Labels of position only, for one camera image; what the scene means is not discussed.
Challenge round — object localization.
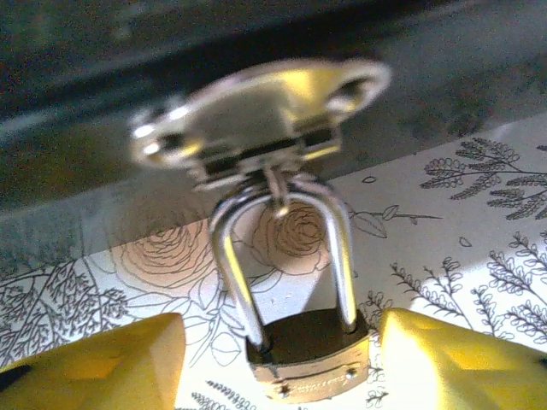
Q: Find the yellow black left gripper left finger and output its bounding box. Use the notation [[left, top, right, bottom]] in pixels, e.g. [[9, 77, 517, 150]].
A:
[[0, 313, 185, 410]]

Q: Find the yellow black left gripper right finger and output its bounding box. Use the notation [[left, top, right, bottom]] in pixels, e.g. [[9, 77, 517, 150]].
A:
[[379, 307, 547, 410]]

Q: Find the brass padlock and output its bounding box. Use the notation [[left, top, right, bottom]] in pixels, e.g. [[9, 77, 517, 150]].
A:
[[209, 187, 371, 405]]

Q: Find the floral patterned table cover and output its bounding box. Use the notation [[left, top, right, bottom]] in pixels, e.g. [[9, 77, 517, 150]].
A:
[[0, 113, 547, 410]]

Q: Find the silver box hasp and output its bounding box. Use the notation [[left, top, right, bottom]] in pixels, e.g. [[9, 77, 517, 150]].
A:
[[127, 57, 394, 219]]

